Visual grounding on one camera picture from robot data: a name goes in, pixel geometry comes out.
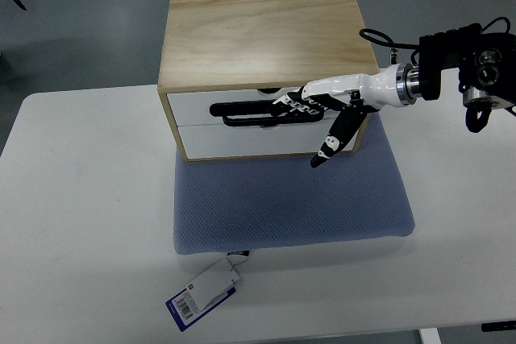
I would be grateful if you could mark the wooden drawer cabinet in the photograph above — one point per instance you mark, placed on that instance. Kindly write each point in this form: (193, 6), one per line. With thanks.
(212, 45)

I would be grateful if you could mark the white drawer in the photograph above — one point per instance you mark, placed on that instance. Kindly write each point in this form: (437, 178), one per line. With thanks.
(192, 108)

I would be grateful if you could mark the white and blue tag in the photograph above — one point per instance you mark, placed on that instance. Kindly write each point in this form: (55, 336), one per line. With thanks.
(203, 294)

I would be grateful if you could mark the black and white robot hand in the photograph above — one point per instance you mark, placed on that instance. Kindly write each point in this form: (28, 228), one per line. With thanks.
(353, 97)

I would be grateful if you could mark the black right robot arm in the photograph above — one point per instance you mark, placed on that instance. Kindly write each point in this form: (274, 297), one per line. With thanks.
(484, 56)

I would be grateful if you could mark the white table leg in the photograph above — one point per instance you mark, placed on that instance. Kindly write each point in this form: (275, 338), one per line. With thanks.
(429, 336)

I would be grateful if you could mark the black drawer handle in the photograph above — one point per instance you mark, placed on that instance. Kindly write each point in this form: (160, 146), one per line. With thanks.
(258, 113)

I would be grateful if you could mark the black table bracket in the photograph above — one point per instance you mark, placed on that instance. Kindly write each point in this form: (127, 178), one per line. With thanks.
(498, 326)

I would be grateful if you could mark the blue-grey mesh cushion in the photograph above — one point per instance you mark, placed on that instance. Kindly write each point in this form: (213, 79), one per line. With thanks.
(244, 205)

